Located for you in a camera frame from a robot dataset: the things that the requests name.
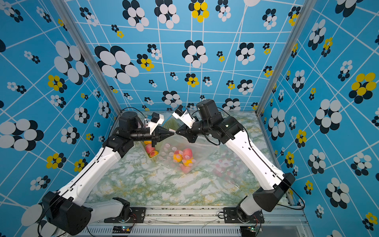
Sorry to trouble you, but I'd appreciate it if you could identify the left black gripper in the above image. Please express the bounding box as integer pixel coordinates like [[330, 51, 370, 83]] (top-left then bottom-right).
[[131, 126, 175, 147]]

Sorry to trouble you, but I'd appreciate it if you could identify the pale green plastic basket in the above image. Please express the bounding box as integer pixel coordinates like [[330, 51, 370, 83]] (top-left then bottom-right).
[[139, 116, 176, 162]]

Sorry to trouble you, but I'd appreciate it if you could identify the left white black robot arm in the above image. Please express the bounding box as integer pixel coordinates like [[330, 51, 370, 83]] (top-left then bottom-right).
[[42, 111, 174, 237]]

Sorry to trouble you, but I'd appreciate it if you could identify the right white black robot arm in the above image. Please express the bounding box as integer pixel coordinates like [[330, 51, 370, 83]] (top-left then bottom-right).
[[173, 99, 295, 223]]

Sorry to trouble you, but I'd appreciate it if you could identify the pink peach right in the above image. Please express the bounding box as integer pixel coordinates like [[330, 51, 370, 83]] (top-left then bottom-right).
[[182, 148, 193, 160]]

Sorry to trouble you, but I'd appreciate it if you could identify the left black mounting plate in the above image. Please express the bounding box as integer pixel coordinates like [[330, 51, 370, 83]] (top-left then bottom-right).
[[104, 206, 147, 224]]

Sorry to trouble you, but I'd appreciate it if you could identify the black mounting plate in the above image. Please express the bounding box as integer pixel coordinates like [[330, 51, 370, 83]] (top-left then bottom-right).
[[104, 206, 147, 224], [219, 207, 265, 225]]

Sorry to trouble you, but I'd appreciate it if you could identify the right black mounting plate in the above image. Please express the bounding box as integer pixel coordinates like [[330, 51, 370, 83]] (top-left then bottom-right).
[[219, 207, 265, 225]]

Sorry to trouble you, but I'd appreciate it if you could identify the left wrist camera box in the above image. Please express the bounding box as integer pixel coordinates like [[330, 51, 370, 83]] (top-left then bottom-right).
[[147, 112, 164, 134]]

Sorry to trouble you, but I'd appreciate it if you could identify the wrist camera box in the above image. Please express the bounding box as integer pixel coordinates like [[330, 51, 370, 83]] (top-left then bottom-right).
[[147, 112, 164, 134], [173, 105, 195, 128]]

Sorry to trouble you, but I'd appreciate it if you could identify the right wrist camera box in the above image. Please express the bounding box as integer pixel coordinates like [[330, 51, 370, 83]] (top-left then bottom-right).
[[173, 105, 195, 128]]

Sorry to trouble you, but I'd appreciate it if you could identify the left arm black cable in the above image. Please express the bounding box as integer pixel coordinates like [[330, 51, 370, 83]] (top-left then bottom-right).
[[118, 106, 149, 125]]

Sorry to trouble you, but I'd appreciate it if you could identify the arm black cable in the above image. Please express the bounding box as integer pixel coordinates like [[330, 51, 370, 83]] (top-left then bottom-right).
[[118, 106, 149, 125], [245, 130, 306, 211]]

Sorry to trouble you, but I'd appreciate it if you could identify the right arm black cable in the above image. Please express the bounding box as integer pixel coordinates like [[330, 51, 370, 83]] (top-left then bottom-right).
[[245, 130, 306, 211]]

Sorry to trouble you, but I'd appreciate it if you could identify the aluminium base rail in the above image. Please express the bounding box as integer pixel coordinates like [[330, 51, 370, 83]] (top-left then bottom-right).
[[78, 206, 314, 237]]

